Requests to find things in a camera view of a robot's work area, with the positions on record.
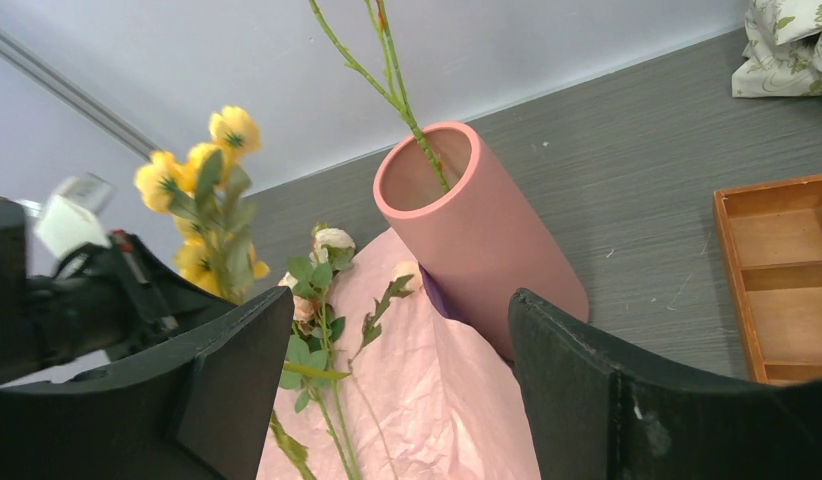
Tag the peach rose spray stem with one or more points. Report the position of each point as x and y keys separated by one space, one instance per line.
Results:
x=316 y=330

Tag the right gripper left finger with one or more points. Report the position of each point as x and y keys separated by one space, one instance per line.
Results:
x=197 y=406

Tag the pink cylindrical vase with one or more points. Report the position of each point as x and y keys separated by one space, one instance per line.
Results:
x=473 y=231

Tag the orange compartment tray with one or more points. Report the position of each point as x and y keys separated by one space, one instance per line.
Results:
x=771 y=240

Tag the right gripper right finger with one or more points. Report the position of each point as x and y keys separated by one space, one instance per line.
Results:
x=600 y=407

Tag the crumpled printed paper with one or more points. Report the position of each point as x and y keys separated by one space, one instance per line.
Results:
x=783 y=54

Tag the yellow flower stem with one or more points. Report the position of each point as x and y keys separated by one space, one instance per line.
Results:
x=204 y=196

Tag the pink rose stem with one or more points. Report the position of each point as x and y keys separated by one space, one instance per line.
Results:
x=394 y=90

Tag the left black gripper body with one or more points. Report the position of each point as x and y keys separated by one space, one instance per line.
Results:
x=117 y=297

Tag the purple flower bouquet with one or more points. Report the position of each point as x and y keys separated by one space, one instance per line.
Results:
x=448 y=405

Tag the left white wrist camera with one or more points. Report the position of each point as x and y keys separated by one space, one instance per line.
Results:
x=70 y=216

